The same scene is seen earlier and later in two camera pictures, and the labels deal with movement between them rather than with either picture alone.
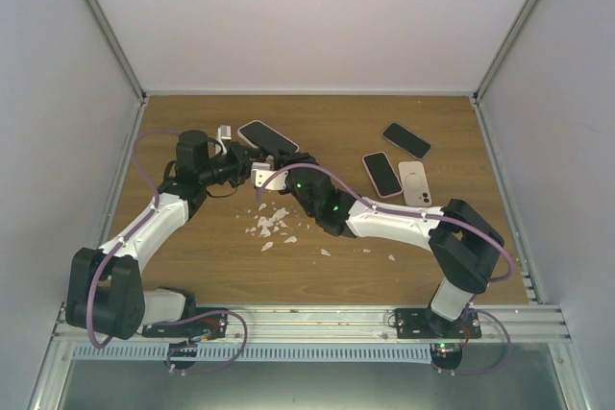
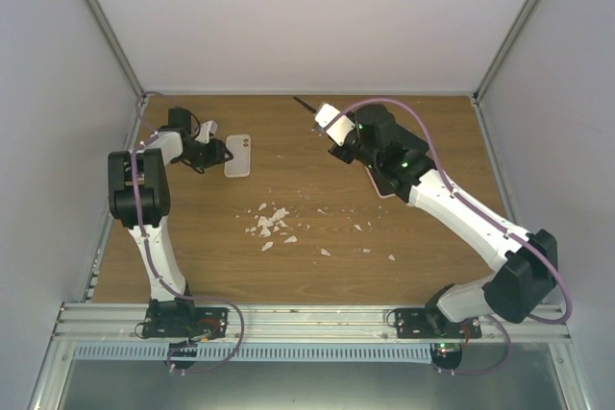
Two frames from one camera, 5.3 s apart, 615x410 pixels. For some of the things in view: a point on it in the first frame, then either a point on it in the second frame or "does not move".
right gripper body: [286, 160] to [339, 156]
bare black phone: [406, 140] does not move
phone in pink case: [381, 174] does not move
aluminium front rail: [354, 325] does not move
